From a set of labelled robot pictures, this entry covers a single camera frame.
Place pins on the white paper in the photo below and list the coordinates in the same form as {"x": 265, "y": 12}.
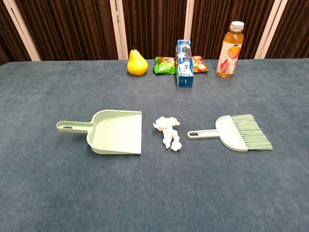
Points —
{"x": 165, "y": 122}

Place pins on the mint green plastic dustpan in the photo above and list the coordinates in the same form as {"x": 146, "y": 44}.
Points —
{"x": 113, "y": 135}

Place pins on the mint green hand brush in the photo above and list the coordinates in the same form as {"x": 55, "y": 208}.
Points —
{"x": 229, "y": 135}

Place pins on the green snack packet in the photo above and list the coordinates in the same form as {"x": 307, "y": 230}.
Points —
{"x": 165, "y": 65}

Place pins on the yellow pear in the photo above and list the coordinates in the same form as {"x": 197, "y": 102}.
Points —
{"x": 137, "y": 64}

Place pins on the blue rectangular carton box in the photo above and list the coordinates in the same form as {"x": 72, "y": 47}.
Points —
{"x": 184, "y": 67}

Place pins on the orange red snack packet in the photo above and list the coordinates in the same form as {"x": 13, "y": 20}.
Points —
{"x": 200, "y": 64}

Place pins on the orange juice bottle white cap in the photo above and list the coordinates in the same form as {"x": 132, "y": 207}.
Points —
{"x": 229, "y": 55}

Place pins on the dark brown curtain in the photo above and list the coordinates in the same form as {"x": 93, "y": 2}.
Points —
{"x": 72, "y": 26}

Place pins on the white frame post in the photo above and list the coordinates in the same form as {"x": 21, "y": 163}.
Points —
{"x": 190, "y": 21}
{"x": 119, "y": 29}
{"x": 23, "y": 31}
{"x": 268, "y": 33}

